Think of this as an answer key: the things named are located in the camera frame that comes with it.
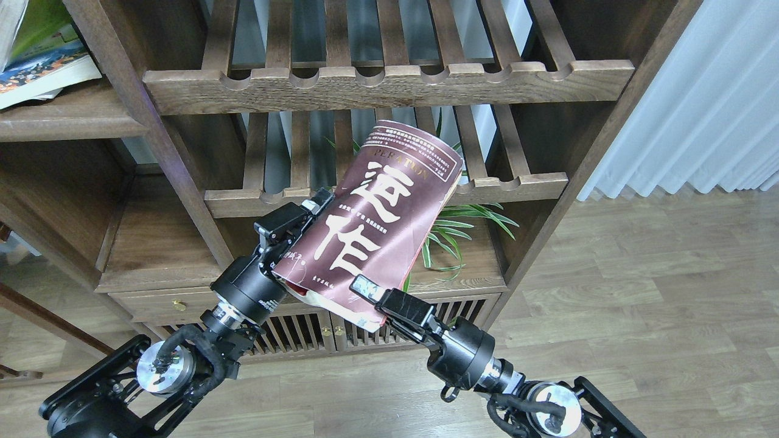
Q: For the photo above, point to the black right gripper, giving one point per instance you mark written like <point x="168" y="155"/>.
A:
<point x="461" y="354"/>

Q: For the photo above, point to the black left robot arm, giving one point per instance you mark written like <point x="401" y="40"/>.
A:
<point x="146" y="389"/>

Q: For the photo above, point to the maroon book white characters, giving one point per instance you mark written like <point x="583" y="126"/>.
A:
<point x="381" y="214"/>

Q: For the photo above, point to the colourful 300 paperback book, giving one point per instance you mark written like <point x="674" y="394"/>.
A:
<point x="44" y="70"/>

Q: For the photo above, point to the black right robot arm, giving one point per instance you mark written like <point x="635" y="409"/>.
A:
<point x="545" y="408"/>

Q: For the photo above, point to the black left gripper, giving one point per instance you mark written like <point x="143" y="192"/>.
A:
<point x="248" y="292"/>

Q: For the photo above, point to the white pleated curtain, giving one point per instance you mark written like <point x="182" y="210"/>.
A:
<point x="709" y="119"/>

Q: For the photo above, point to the dark wooden bookshelf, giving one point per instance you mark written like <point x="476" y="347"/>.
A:
<point x="143" y="185"/>

